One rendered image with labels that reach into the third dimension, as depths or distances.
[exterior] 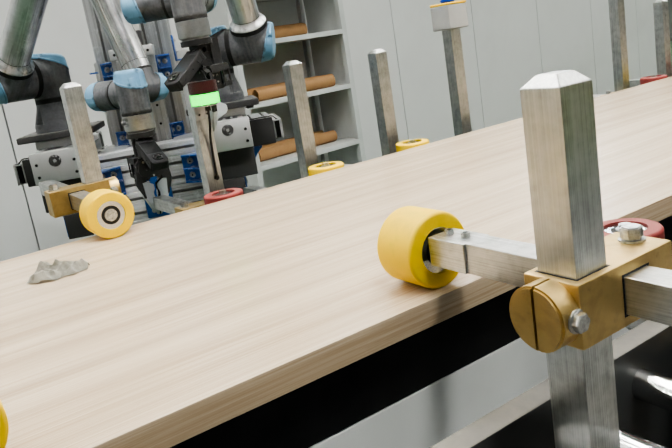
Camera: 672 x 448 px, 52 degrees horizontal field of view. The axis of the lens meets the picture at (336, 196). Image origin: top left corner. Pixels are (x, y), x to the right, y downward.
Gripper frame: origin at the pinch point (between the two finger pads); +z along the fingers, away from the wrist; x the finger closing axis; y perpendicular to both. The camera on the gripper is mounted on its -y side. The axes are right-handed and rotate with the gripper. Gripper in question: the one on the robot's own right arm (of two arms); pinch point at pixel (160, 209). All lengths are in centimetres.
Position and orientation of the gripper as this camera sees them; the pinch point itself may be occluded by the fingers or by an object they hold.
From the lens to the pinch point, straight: 180.0
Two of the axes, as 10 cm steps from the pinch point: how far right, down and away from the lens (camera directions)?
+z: 1.5, 9.6, 2.2
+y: -5.6, -1.0, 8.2
